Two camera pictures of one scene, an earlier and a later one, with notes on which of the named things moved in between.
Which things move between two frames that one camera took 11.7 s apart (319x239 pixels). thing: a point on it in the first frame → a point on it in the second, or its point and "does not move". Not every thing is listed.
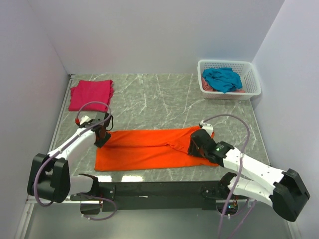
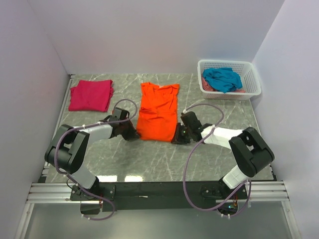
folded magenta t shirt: (90, 91) does not move
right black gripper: (192, 149) → (177, 138)
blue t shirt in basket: (224, 78) does not move
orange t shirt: (151, 150) → (158, 111)
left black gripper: (99, 144) → (133, 133)
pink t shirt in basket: (207, 87) does not move
